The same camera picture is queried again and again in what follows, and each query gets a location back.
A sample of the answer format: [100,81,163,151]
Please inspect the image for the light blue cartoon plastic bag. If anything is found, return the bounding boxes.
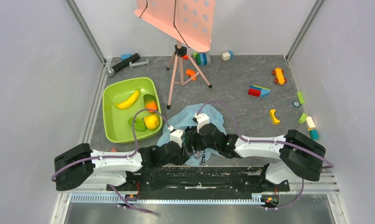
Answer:
[157,103,226,167]

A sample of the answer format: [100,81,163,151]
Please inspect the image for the yellow fake lemon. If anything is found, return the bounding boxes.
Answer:
[143,114,160,130]

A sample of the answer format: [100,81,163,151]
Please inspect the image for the green fake fruit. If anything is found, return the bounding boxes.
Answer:
[127,117,147,132]

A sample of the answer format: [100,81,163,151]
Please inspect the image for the green orange fake mango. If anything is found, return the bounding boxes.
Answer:
[143,94,158,113]

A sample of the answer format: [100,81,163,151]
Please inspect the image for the yellow fake banana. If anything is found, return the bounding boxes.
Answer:
[113,89,141,110]

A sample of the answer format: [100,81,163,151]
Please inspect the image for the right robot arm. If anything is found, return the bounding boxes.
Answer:
[185,123,326,190]

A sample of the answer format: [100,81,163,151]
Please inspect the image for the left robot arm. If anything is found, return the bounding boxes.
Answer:
[51,141,189,191]

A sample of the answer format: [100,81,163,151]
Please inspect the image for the red blue wedge blocks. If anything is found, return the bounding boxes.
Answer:
[248,85,271,98]

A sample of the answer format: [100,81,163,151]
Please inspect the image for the yellow arch toy block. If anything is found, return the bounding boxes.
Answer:
[269,109,280,125]

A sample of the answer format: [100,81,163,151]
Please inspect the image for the orange curved toy piece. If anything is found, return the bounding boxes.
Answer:
[186,69,198,81]

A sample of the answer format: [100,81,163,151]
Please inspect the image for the green plastic basin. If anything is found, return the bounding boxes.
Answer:
[102,77,161,143]

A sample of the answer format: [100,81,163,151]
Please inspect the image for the green blue brick stack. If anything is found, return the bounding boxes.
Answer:
[192,52,211,65]

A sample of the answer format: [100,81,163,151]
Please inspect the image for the white blue toy brick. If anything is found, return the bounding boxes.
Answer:
[221,51,233,61]

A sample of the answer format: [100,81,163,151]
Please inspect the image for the small round blue wheel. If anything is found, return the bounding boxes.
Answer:
[292,101,300,107]

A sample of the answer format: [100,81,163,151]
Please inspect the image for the orange yellow toy car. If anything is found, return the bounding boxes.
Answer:
[271,67,287,85]

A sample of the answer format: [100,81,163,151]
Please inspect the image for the green small brick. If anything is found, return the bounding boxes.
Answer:
[298,113,308,124]

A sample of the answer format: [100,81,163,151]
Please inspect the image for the grey plastic syringe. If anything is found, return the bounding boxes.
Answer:
[129,59,149,69]

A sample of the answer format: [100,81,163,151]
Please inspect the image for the green flat brick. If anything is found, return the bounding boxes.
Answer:
[297,91,305,105]

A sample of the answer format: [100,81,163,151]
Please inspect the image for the black microphone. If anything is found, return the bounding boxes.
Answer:
[105,53,140,77]

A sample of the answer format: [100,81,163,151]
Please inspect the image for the white yellow teal bricks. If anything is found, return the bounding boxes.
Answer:
[305,116,319,140]

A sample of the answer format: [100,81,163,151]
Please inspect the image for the pink perforated board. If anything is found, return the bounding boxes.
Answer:
[134,0,216,52]

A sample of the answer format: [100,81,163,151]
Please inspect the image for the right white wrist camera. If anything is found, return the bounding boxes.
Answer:
[193,113,210,133]

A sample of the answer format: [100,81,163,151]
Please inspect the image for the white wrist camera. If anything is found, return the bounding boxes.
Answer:
[193,113,210,133]
[168,126,184,148]

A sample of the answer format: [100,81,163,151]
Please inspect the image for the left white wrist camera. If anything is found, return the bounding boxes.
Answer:
[168,126,184,148]

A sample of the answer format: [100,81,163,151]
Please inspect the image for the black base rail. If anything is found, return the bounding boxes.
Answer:
[116,166,290,200]

